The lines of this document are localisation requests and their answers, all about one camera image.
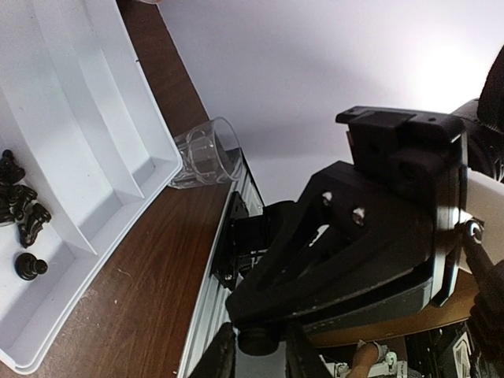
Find black chess pieces pile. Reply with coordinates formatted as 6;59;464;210
1;149;52;281

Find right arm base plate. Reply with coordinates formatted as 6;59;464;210
210;191;300;292

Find front aluminium rail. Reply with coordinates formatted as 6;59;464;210
177;161;264;377

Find white plastic compartment tray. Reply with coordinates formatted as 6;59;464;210
1;1;182;375

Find clear drinking glass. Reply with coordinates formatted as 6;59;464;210
169;117;243;190

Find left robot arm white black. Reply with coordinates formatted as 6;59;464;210
226;56;503;377

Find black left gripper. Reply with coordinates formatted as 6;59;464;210
226;106;468;354

